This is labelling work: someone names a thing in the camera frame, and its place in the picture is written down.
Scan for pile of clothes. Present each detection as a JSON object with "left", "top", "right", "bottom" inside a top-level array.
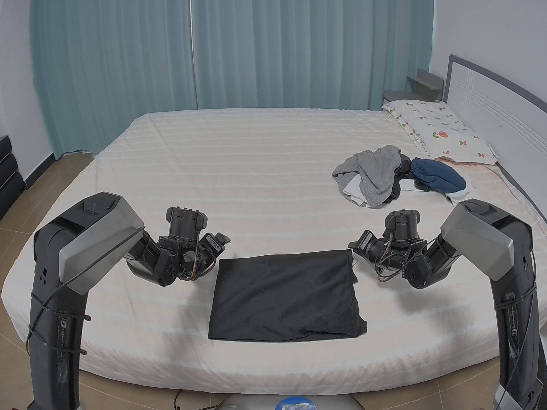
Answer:
[{"left": 332, "top": 145, "right": 478, "bottom": 208}]

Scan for white printed pillow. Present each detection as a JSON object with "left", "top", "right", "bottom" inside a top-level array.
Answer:
[{"left": 381, "top": 99, "right": 500, "bottom": 165}]

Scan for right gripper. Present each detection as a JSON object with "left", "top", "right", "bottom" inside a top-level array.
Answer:
[{"left": 348, "top": 230, "right": 387, "bottom": 265}]

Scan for bed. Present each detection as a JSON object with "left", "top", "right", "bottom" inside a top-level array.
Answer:
[{"left": 0, "top": 54, "right": 547, "bottom": 394}]

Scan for black T-shirt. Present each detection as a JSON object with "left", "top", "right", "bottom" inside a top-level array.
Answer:
[{"left": 208, "top": 249, "right": 368, "bottom": 343}]

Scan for grey bedside table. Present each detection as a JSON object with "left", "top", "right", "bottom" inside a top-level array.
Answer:
[{"left": 382, "top": 69, "right": 445, "bottom": 103}]

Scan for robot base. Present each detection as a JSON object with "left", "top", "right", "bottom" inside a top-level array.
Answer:
[{"left": 218, "top": 393, "right": 360, "bottom": 410}]

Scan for black chest of drawers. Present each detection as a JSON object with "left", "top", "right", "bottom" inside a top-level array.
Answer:
[{"left": 0, "top": 134, "right": 24, "bottom": 219}]

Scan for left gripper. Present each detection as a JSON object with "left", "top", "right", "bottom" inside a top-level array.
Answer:
[{"left": 194, "top": 231, "right": 232, "bottom": 268}]

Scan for blue-green curtain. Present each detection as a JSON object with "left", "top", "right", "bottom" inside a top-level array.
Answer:
[
  {"left": 30, "top": 0, "right": 197, "bottom": 157},
  {"left": 192, "top": 0, "right": 434, "bottom": 111}
]

